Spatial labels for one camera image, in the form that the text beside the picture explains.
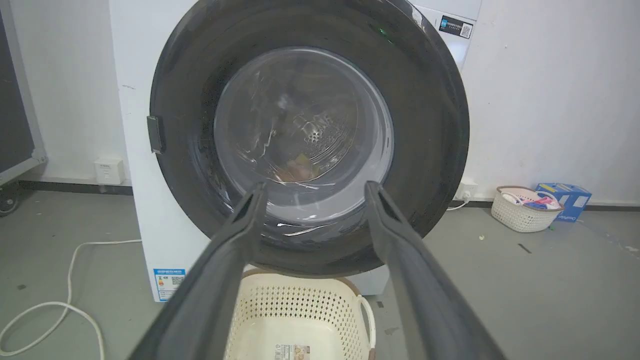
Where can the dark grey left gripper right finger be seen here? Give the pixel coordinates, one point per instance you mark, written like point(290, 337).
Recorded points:
point(425, 290)

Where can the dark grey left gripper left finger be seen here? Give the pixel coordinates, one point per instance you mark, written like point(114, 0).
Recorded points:
point(210, 290)

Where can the white front-load washing machine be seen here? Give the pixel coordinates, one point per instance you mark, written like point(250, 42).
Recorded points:
point(150, 210)

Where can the round black washing machine door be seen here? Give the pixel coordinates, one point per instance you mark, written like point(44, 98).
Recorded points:
point(200, 125)

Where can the blue energy label sticker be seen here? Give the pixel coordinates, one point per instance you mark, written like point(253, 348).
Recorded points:
point(168, 284)

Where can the cream perforated laundry basket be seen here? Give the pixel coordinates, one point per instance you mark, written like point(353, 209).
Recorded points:
point(300, 320)

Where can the small cream basket with items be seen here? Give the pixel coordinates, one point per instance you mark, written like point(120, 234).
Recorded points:
point(522, 212)

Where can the blue cardboard box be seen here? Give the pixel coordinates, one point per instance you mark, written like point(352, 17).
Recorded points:
point(570, 197)

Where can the black caster wheel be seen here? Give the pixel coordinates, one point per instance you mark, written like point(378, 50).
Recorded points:
point(7, 200)

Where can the black QR code sticker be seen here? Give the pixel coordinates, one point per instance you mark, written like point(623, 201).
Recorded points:
point(455, 26)

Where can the white wall outlet with plug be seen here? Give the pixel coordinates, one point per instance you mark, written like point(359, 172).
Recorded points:
point(466, 191)

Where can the white wall socket box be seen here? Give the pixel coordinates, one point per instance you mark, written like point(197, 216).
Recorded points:
point(109, 171)

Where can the dark panel with grey frame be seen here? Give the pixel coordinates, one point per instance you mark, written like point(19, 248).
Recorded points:
point(15, 110)

